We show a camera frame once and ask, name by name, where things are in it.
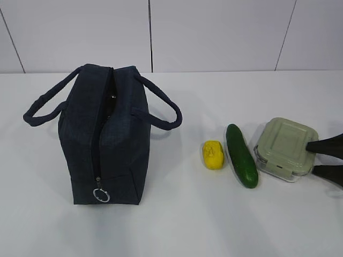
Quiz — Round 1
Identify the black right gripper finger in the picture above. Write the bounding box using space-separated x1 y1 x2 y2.
306 134 343 160
312 165 343 187

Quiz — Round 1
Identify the glass container green lid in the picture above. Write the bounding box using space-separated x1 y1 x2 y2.
254 117 318 183

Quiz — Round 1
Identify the green cucumber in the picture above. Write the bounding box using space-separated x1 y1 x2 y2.
226 124 259 188

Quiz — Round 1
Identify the yellow lemon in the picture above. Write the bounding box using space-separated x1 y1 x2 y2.
202 140 224 170

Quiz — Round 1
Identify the dark navy lunch bag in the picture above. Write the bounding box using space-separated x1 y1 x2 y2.
23 64 182 205

